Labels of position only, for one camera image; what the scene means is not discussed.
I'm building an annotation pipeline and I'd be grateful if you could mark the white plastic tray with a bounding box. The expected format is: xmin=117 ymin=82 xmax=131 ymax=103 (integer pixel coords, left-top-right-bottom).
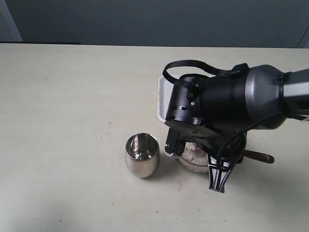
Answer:
xmin=157 ymin=76 xmax=173 ymax=122

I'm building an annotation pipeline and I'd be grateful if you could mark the black flat cable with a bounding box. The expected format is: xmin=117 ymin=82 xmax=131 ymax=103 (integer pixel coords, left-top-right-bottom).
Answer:
xmin=162 ymin=60 xmax=249 ymax=87

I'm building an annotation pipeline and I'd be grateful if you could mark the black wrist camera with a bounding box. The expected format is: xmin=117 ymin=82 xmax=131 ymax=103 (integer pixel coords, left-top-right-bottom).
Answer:
xmin=165 ymin=128 xmax=186 ymax=159

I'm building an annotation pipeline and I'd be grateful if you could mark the steel cup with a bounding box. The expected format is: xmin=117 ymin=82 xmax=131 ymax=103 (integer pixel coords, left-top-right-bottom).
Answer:
xmin=125 ymin=133 xmax=160 ymax=178

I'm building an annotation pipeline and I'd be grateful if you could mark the steel bowl of rice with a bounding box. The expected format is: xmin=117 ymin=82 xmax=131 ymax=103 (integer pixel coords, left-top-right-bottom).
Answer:
xmin=165 ymin=142 xmax=209 ymax=173

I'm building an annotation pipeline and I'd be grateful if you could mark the brown wooden spoon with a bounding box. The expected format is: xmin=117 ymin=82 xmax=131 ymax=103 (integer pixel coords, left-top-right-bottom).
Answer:
xmin=195 ymin=142 xmax=275 ymax=164

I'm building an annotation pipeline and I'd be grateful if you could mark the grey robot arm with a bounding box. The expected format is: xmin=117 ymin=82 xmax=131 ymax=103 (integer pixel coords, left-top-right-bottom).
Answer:
xmin=162 ymin=60 xmax=309 ymax=192

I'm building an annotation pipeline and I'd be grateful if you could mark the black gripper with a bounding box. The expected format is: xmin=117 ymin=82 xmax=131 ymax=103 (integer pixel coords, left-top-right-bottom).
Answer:
xmin=185 ymin=132 xmax=247 ymax=193

